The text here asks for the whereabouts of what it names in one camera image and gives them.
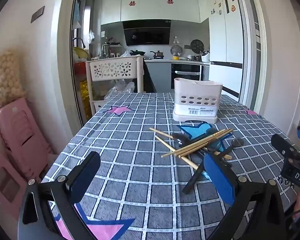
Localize grey checked tablecloth with stars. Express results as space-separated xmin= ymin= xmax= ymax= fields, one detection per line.
xmin=41 ymin=92 xmax=300 ymax=240

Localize white refrigerator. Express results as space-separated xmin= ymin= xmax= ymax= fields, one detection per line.
xmin=207 ymin=0 xmax=244 ymax=98

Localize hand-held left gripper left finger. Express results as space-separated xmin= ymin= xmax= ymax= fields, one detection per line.
xmin=17 ymin=151 xmax=101 ymax=240

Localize black range hood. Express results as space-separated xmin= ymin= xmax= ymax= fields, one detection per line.
xmin=122 ymin=20 xmax=171 ymax=47

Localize beige plastic storage trolley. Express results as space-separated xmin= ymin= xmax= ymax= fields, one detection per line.
xmin=85 ymin=56 xmax=145 ymax=120

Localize yellow green bowl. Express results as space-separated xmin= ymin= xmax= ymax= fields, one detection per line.
xmin=74 ymin=47 xmax=90 ymax=59

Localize black built-in oven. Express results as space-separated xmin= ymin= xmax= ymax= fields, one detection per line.
xmin=171 ymin=63 xmax=202 ymax=92

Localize grey base cabinet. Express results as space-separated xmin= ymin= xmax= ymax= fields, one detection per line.
xmin=144 ymin=62 xmax=172 ymax=93

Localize white wall cabinets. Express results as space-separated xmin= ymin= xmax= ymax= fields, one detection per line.
xmin=101 ymin=0 xmax=202 ymax=25

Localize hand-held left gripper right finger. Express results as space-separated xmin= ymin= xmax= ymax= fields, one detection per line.
xmin=204 ymin=152 xmax=287 ymax=240

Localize red plastic basin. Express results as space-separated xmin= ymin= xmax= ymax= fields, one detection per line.
xmin=74 ymin=62 xmax=87 ymax=81

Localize round dark steamer rack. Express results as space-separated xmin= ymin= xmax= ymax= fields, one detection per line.
xmin=191 ymin=39 xmax=205 ymax=54

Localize pink plastic stool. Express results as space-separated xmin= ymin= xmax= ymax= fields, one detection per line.
xmin=0 ymin=97 xmax=53 ymax=180
xmin=0 ymin=146 xmax=28 ymax=218

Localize kitchen faucet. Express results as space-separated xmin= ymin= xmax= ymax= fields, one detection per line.
xmin=72 ymin=37 xmax=86 ymax=49

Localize bag of white balls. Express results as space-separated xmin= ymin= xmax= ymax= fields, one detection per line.
xmin=0 ymin=46 xmax=25 ymax=105

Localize beige plastic utensil holder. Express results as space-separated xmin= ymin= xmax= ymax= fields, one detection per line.
xmin=172 ymin=78 xmax=223 ymax=124

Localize yellow oil bottle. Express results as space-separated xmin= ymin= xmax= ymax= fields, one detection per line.
xmin=79 ymin=80 xmax=92 ymax=119

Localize hanging blue plastic bag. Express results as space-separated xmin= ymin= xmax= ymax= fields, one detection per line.
xmin=73 ymin=4 xmax=82 ymax=28

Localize grey wall switch panel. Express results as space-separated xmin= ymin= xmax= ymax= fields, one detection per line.
xmin=31 ymin=6 xmax=45 ymax=23

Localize group of fridge magnets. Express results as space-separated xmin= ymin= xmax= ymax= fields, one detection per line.
xmin=210 ymin=0 xmax=238 ymax=15

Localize black cable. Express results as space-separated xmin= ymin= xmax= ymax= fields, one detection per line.
xmin=284 ymin=204 xmax=300 ymax=222

